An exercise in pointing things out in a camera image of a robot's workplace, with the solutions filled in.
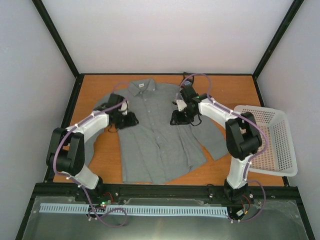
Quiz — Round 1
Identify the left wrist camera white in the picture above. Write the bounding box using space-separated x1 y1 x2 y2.
118 100 129 116

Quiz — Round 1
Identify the light blue slotted cable duct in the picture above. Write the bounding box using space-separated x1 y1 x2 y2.
38 203 228 218

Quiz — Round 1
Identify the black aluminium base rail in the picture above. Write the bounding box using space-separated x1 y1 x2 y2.
34 182 301 206

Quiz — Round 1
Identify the grey button-up shirt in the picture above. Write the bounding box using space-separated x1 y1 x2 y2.
87 78 231 185

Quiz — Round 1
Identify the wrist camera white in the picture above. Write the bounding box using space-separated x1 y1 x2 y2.
172 99 187 112
118 100 129 116

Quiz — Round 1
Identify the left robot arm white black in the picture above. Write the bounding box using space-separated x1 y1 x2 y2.
46 93 139 202

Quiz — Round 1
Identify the white plastic perforated basket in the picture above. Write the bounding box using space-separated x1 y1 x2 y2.
234 105 298 177

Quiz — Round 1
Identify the blue brooch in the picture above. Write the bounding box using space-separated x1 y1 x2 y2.
184 81 192 87

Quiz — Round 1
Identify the right black frame post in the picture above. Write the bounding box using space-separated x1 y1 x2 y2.
252 0 305 78

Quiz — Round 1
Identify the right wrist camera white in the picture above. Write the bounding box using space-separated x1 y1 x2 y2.
172 99 187 112

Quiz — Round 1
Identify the black frame post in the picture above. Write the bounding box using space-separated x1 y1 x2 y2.
31 0 81 78
252 0 305 78

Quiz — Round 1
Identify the metal base plate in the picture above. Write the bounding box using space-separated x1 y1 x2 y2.
17 197 308 240

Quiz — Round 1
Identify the left black frame post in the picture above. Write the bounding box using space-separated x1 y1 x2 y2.
31 0 81 78

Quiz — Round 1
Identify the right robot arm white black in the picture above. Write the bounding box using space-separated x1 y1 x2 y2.
170 86 263 202

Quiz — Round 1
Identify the black brooch box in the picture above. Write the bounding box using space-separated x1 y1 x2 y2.
181 72 195 88

